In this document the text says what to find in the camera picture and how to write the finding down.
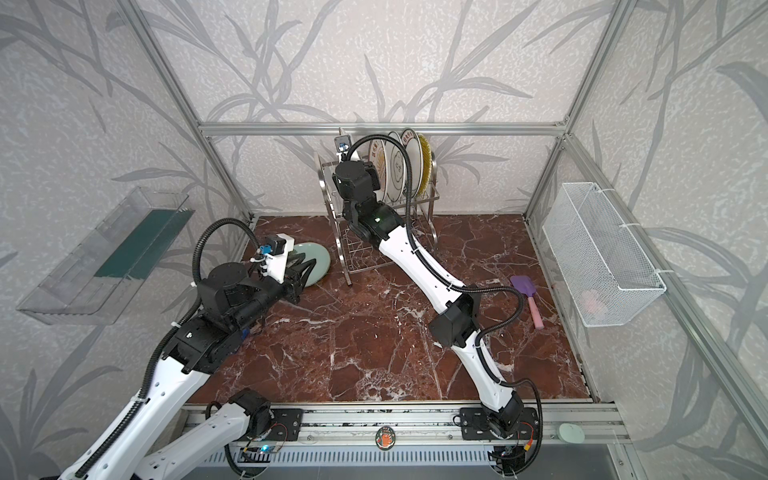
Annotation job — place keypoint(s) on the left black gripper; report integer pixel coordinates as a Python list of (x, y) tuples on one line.
[(291, 275)]

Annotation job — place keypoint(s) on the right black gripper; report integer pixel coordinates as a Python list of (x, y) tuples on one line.
[(349, 171)]

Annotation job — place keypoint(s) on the pale green flower plate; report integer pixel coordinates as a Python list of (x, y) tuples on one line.
[(322, 258)]

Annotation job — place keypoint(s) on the orange sunburst plate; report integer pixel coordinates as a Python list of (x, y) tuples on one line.
[(353, 155), (378, 157)]

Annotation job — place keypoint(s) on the white plate thin teal rim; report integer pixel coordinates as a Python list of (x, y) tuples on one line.
[(396, 175)]

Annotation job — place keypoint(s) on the white plate dark green rim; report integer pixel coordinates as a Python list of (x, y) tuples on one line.
[(413, 147)]

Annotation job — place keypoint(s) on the yellow woven pattern plate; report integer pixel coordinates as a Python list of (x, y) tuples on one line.
[(426, 164)]

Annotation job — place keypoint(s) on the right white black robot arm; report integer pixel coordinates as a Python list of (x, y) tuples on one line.
[(457, 306)]

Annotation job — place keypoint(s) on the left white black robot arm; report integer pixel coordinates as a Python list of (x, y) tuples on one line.
[(189, 353)]

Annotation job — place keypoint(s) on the steel two-tier dish rack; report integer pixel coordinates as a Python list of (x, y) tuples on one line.
[(355, 255)]

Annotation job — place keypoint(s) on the round orange sticker badge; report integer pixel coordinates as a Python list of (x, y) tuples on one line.
[(385, 438)]

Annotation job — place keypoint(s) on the purple pink spatula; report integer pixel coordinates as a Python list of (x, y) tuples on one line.
[(526, 286)]

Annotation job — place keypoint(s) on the pale green round puck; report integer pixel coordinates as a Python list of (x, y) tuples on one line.
[(571, 433)]

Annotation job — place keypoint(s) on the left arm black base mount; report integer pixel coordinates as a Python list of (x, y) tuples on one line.
[(279, 425)]

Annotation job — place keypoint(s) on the aluminium cage frame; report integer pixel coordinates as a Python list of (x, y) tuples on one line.
[(743, 393)]

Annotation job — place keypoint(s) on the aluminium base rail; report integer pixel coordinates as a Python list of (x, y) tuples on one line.
[(343, 434)]

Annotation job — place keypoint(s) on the clear plastic wall tray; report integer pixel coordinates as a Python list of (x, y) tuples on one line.
[(95, 283)]

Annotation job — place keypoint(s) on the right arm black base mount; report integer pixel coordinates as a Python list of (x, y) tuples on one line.
[(477, 424)]

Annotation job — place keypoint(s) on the white wire mesh basket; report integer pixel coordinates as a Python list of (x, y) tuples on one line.
[(607, 273)]

